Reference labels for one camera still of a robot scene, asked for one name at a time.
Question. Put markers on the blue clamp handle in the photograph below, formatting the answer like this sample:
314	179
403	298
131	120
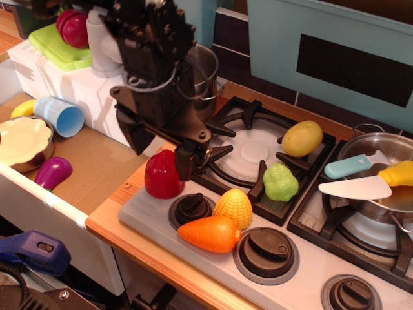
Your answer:
36	250

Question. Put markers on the yellow toy lemon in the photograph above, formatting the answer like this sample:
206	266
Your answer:
24	109

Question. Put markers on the green cutting board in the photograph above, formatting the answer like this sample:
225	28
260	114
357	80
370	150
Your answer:
65	57

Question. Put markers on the light blue handled utensil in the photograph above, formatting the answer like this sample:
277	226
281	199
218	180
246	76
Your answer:
355	164

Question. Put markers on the yellow toy potato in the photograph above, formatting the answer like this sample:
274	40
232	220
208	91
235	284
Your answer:
302	139

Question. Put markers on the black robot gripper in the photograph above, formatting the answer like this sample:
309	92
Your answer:
144	112

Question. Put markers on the left black stove knob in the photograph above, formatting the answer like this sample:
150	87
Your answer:
188	208

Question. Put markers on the right black burner grate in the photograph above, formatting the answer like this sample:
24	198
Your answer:
326	222

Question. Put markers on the magenta toy fruit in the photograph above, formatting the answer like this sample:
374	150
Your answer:
71	26

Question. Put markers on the red toy sweet potato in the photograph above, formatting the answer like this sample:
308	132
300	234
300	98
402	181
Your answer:
161	176

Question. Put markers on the shallow steel pan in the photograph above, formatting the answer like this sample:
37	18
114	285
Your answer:
397	208

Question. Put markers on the purple toy eggplant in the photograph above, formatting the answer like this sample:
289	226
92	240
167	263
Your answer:
53	172

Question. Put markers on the cream scalloped plate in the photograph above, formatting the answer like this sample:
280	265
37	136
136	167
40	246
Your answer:
22	140

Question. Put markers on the middle black stove knob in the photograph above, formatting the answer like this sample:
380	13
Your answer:
266	256

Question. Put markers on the right black stove knob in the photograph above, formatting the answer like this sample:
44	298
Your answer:
347	291

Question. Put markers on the light blue plastic cup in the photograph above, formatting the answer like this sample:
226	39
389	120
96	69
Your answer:
67	119

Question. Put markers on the orange toy carrot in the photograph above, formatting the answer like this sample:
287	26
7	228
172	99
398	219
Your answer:
217	234

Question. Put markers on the grey toy stovetop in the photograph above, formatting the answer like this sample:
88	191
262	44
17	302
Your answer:
149	216

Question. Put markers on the tall steel pot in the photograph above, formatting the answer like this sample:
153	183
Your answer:
207	89

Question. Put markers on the yellow toy corn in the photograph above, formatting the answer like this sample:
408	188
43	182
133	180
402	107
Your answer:
235	205

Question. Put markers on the green toy lettuce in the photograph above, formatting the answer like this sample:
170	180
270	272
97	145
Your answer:
280	183

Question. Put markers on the steel bowl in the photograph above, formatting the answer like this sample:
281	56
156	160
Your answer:
35	159

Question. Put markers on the white toy sink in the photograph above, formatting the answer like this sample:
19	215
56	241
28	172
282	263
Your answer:
103	164

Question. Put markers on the white toy knife yellow handle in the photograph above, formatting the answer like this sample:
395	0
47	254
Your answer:
371	187

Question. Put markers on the grey toy faucet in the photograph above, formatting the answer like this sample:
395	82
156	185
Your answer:
106	58

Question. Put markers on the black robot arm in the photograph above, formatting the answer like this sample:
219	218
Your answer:
162	79

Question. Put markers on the black stove knob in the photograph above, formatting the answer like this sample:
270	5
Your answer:
188	208
347	291
266	256

